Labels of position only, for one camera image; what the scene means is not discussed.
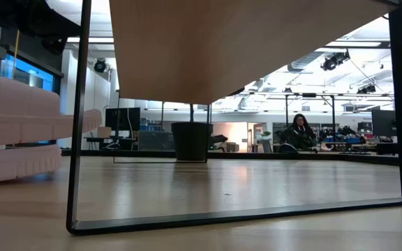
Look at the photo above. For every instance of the cardboard box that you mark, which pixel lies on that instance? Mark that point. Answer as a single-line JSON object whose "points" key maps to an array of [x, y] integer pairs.
{"points": [[104, 132]]}

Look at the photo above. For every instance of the black plant pot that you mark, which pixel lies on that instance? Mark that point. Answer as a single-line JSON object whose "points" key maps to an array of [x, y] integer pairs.
{"points": [[191, 141]]}

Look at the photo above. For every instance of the small potted plant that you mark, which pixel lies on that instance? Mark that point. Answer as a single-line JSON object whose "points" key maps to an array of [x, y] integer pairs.
{"points": [[266, 139]]}

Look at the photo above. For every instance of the black office chair back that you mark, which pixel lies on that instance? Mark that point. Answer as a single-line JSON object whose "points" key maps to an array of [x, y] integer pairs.
{"points": [[287, 148]]}

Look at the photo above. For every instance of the person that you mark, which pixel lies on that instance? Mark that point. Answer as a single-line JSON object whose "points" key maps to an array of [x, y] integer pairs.
{"points": [[299, 132]]}

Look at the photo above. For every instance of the black ceiling spotlight cluster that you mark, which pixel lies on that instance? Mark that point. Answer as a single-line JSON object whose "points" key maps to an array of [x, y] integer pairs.
{"points": [[333, 61]]}

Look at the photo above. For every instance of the background robot station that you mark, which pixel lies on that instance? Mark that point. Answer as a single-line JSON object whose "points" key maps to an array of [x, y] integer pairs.
{"points": [[344, 135]]}

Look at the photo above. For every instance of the large black monitor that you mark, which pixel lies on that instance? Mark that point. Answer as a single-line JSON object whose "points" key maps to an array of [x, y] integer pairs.
{"points": [[384, 123]]}

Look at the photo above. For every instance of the round black wall speaker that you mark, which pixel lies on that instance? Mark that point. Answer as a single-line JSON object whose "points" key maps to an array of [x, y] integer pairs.
{"points": [[100, 65]]}

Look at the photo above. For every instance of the wood shelf black metal frame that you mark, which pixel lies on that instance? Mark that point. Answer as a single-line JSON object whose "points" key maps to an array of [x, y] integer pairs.
{"points": [[222, 52]]}

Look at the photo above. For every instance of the black background frame stand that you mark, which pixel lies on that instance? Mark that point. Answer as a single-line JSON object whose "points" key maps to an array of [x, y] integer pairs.
{"points": [[333, 111]]}

